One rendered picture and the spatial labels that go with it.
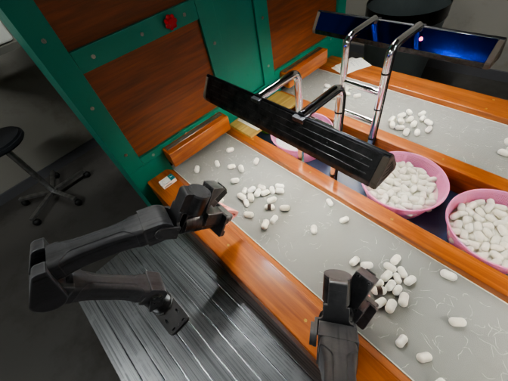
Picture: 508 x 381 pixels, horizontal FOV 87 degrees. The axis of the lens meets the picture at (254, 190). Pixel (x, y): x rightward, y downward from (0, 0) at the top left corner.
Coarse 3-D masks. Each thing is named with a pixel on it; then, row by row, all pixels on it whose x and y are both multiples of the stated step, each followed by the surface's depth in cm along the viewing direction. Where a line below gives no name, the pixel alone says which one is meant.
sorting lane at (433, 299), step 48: (240, 144) 119; (240, 192) 101; (288, 192) 98; (288, 240) 85; (336, 240) 83; (384, 240) 80; (432, 288) 70; (480, 288) 68; (384, 336) 65; (432, 336) 63; (480, 336) 62
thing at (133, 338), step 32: (128, 256) 100; (160, 256) 97; (192, 256) 95; (192, 288) 88; (224, 288) 86; (96, 320) 86; (128, 320) 85; (192, 320) 81; (224, 320) 80; (256, 320) 78; (128, 352) 79; (160, 352) 77; (192, 352) 76; (224, 352) 75; (256, 352) 73; (288, 352) 72
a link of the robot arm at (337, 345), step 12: (324, 324) 50; (336, 324) 50; (324, 336) 47; (336, 336) 47; (348, 336) 47; (324, 348) 44; (336, 348) 44; (348, 348) 44; (324, 360) 42; (336, 360) 41; (348, 360) 42; (324, 372) 40; (336, 372) 39; (348, 372) 39
